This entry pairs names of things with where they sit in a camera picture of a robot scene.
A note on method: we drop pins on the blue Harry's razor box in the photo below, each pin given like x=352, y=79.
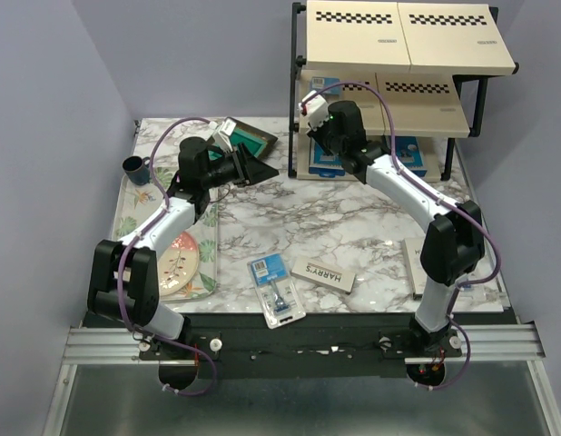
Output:
x=409, y=154
x=324, y=165

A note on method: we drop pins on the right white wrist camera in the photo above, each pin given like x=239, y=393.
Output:
x=314, y=109

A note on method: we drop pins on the tall white slim box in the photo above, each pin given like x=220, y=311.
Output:
x=411, y=249

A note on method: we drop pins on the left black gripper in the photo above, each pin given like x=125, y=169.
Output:
x=256, y=170

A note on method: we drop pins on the middle left beige shelf board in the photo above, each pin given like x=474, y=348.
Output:
x=368, y=104

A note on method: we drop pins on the pink cream round plate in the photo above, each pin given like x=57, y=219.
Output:
x=178, y=264

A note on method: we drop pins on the aluminium rail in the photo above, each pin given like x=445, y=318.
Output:
x=116, y=346

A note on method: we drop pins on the blister razor pack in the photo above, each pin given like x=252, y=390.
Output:
x=327, y=83
x=473, y=290
x=278, y=297

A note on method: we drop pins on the square green ceramic plate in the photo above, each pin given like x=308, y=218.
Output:
x=258, y=142

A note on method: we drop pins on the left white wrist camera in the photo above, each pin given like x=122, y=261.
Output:
x=222, y=135

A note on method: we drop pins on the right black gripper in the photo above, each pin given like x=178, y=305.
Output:
x=317, y=133

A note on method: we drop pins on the dark blue mug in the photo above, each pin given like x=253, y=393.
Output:
x=137, y=170

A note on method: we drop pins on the white Harry's box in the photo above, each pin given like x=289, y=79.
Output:
x=323, y=274

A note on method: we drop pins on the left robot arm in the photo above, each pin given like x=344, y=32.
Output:
x=124, y=284

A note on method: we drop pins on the bottom left beige shelf board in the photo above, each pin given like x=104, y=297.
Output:
x=302, y=162

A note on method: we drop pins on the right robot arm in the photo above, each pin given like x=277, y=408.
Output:
x=454, y=236

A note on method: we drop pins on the middle right beige shelf board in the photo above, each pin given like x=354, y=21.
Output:
x=425, y=105

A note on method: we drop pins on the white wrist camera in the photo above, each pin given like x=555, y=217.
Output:
x=314, y=109
x=222, y=135

